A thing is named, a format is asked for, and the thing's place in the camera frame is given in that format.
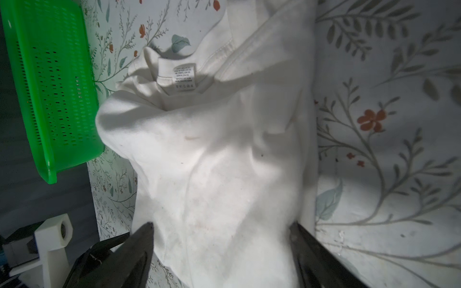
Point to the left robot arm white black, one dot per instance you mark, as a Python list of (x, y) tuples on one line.
[(36, 254)]

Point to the green plastic basket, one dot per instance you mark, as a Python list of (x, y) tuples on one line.
[(48, 50)]

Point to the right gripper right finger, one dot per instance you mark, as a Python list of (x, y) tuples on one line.
[(316, 266)]

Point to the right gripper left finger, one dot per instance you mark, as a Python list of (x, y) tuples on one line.
[(120, 262)]

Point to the white printed t-shirt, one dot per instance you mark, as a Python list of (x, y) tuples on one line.
[(224, 146)]

